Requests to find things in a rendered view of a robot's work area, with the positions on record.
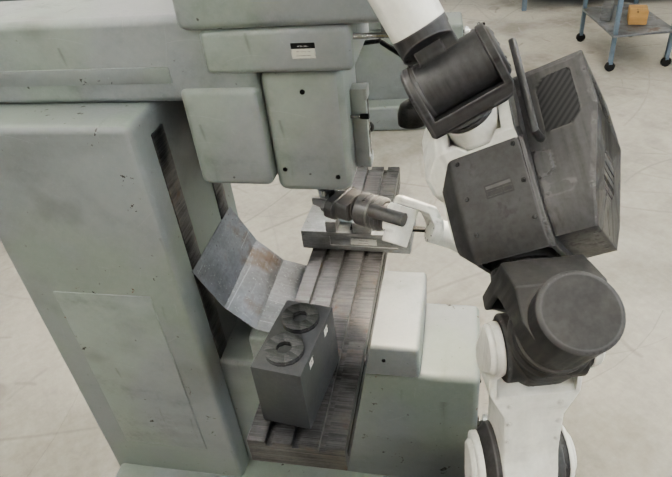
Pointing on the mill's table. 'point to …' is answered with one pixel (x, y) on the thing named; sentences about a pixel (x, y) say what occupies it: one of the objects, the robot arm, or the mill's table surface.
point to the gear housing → (282, 48)
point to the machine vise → (315, 237)
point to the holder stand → (296, 364)
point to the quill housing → (311, 127)
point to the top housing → (267, 0)
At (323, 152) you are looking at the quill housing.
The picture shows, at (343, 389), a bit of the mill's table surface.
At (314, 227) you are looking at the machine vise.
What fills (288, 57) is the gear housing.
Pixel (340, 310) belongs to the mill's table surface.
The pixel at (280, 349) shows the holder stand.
